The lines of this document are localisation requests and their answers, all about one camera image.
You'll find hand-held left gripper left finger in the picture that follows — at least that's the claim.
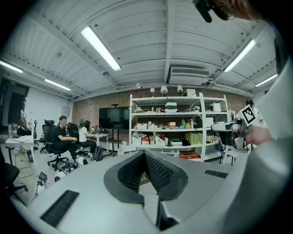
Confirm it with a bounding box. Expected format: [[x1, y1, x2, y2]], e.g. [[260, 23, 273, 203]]
[[103, 150, 145, 204]]

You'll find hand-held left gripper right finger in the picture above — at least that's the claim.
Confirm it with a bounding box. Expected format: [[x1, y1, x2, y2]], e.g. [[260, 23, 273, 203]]
[[144, 150, 190, 202]]

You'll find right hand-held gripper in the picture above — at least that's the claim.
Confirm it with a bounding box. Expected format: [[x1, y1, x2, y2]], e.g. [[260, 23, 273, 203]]
[[210, 104, 256, 151]]

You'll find orange flat box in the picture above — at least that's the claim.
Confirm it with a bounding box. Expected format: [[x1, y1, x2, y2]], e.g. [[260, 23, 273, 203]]
[[178, 150, 201, 160]]

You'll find person's right hand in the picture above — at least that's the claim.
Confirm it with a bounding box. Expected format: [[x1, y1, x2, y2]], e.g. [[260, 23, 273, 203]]
[[246, 125, 273, 145]]

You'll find plain black backpack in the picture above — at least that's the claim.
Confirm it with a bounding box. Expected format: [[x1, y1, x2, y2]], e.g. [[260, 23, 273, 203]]
[[92, 146, 105, 162]]

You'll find white shelving unit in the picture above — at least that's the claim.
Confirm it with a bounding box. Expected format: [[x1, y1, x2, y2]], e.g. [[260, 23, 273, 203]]
[[129, 92, 232, 162]]

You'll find white desk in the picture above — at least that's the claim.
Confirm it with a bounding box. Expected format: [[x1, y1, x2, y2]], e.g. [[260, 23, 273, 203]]
[[5, 134, 37, 169], [91, 133, 110, 153]]

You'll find green bag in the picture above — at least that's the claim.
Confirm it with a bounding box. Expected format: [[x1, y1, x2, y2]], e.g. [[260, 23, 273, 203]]
[[185, 132, 204, 146]]

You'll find long ceiling tube light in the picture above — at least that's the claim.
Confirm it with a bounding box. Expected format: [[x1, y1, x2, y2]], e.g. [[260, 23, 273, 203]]
[[44, 79, 71, 91], [255, 73, 279, 87], [80, 26, 122, 72], [223, 39, 256, 73], [0, 59, 23, 74]]

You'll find large black television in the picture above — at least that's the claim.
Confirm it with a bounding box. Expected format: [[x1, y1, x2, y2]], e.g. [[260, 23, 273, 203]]
[[98, 106, 130, 130]]

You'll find black striped backpack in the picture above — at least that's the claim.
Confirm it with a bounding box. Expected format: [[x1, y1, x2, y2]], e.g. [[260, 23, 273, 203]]
[[60, 160, 77, 172]]

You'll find black office chair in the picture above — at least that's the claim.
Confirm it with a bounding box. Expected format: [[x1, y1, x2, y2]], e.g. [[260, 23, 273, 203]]
[[66, 122, 80, 149], [0, 146, 28, 203], [40, 118, 69, 171]]

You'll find white ceiling air conditioner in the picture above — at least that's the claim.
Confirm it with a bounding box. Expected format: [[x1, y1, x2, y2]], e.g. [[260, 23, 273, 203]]
[[166, 66, 213, 86]]

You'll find person's face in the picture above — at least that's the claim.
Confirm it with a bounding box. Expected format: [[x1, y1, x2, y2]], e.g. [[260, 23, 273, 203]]
[[225, 0, 261, 21]]

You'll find black head-mounted camera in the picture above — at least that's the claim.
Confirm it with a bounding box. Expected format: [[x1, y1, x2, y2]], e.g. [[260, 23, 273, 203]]
[[192, 0, 232, 23]]

